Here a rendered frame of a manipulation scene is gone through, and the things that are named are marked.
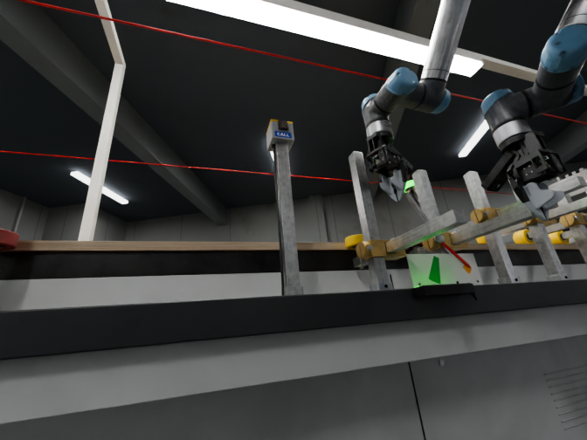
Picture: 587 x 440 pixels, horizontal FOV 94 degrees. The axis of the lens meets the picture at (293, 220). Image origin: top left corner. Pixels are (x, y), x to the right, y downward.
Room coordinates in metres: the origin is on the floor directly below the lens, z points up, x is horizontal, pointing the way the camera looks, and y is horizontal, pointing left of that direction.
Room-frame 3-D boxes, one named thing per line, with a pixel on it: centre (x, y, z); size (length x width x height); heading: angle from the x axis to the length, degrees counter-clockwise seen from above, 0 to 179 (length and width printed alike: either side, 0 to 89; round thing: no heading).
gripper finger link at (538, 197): (0.60, -0.58, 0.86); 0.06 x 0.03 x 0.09; 19
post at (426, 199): (0.87, -0.46, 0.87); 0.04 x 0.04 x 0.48; 19
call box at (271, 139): (0.70, 0.02, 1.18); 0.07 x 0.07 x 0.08; 19
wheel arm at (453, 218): (0.75, -0.28, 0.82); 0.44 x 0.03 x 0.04; 19
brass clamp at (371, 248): (0.79, -0.25, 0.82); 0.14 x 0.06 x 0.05; 109
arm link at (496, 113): (0.61, -0.60, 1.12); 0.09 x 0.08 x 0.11; 60
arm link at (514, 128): (0.61, -0.60, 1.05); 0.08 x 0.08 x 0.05
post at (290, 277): (0.70, 0.02, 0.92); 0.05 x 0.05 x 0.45; 19
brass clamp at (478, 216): (0.95, -0.72, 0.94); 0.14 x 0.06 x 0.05; 109
